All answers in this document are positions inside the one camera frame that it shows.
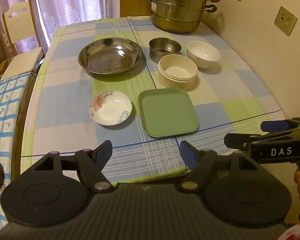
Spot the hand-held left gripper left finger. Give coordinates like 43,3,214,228
32,140,113,193

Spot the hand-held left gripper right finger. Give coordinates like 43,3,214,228
179,141,265,193

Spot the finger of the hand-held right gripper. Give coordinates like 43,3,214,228
261,117,300,133
224,132,267,152

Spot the green square plate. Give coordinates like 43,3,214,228
138,88,199,138

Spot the cream plastic round bowl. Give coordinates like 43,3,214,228
157,54,198,90

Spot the large steel basin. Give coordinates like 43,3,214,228
78,37,143,77

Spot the small steel bowl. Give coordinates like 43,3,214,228
149,37,182,63

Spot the floral white small dish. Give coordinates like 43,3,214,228
89,90,133,126

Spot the checkered pastel tablecloth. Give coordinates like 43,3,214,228
21,15,290,185

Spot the red white printed fabric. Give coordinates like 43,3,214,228
282,220,300,240

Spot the white ceramic bowl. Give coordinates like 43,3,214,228
186,41,221,69

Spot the blue grid white cloth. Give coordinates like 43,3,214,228
0,72,32,180

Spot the cream wooden chair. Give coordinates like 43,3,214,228
1,0,47,82

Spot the tan woven basket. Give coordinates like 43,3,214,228
0,57,14,80

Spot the stacked steel steamer pot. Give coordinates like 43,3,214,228
137,0,222,34

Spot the purple lace curtain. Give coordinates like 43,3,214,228
0,0,120,55

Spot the large beige wall socket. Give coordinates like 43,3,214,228
274,6,298,37

